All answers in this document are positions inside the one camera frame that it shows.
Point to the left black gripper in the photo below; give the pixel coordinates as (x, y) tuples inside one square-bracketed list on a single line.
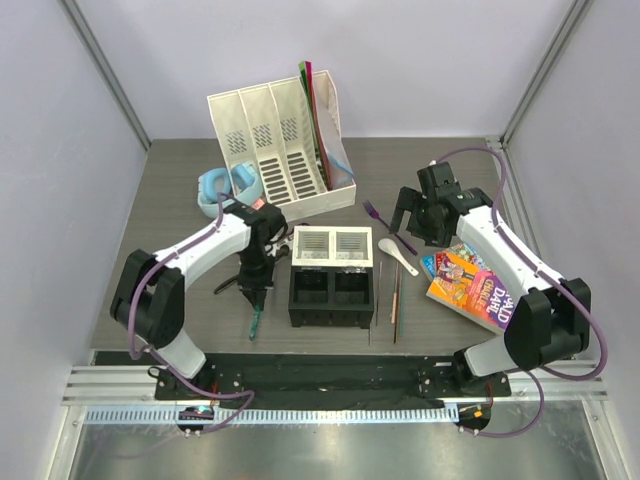
[(255, 289)]

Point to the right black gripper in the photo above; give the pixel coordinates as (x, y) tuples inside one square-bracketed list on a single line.
[(410, 200)]

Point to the teal handled black knife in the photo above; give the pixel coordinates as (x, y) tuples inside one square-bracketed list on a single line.
[(254, 325)]

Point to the black plastic knife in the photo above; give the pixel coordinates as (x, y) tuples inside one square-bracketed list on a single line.
[(226, 284)]

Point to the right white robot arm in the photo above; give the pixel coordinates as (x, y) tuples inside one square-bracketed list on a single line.
[(551, 319)]

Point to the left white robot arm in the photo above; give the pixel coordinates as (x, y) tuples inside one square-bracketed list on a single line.
[(149, 299)]

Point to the purple plastic fork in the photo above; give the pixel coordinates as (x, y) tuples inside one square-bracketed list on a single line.
[(374, 214)]

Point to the blue treehouse book underneath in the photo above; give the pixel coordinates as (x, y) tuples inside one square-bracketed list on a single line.
[(431, 263)]

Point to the black two-slot utensil container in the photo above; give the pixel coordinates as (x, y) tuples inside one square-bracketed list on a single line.
[(331, 297)]

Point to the thin dark metal chopstick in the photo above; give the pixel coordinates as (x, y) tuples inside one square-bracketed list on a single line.
[(375, 321)]

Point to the brown wooden chopstick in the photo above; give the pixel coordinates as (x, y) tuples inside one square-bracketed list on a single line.
[(395, 307)]

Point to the white two-slot utensil container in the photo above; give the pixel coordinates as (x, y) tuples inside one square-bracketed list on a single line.
[(332, 246)]

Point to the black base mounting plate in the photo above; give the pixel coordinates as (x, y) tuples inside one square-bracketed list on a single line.
[(340, 382)]

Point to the coloured plastic folders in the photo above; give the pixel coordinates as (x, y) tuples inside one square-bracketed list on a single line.
[(323, 106)]

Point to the Roald Dahl colourful book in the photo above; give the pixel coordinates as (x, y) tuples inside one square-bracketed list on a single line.
[(474, 293)]

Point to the light blue headphones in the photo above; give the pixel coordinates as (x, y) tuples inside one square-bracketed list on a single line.
[(220, 185)]

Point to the white file organizer rack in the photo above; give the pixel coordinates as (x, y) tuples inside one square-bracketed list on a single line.
[(271, 127)]

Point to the slotted cable duct strip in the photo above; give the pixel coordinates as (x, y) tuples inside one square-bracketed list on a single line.
[(182, 414)]

